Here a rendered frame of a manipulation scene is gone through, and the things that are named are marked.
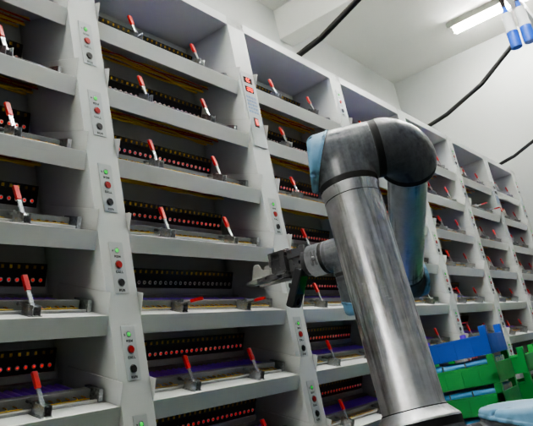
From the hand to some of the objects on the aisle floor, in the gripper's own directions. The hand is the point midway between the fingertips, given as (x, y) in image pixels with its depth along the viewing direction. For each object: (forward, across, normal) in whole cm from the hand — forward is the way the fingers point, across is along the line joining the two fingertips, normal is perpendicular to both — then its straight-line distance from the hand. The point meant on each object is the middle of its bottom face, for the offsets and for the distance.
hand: (254, 286), depth 193 cm
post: (+7, -17, +81) cm, 83 cm away
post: (+10, +53, +80) cm, 97 cm away
